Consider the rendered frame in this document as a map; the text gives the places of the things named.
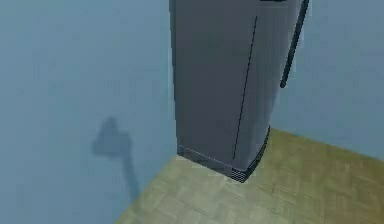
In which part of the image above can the grey fridge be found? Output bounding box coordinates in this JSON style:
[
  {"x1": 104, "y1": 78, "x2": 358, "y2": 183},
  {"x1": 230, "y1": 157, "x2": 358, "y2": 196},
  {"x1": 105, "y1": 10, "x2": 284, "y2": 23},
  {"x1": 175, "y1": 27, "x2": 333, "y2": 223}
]
[{"x1": 168, "y1": 0, "x2": 311, "y2": 184}]

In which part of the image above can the black fridge handle bar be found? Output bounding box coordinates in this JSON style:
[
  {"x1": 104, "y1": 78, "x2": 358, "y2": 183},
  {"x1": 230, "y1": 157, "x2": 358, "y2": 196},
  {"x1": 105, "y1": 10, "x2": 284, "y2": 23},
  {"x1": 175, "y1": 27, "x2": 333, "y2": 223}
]
[{"x1": 279, "y1": 0, "x2": 310, "y2": 89}]

